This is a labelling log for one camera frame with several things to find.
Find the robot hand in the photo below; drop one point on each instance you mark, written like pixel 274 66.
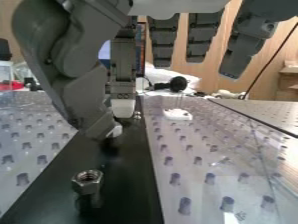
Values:
pixel 66 50

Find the large steel nut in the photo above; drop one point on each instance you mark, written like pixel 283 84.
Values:
pixel 137 115

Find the small steel nut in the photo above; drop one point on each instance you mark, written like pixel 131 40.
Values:
pixel 86 182

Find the red tray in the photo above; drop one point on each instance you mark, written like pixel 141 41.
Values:
pixel 10 85

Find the black headphones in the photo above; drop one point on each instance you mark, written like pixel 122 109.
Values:
pixel 178 83

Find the small white jointed device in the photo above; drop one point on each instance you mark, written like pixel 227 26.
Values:
pixel 227 95

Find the black plate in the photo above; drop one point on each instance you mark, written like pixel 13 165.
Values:
pixel 127 186

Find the clear box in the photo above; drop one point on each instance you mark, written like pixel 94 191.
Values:
pixel 266 151

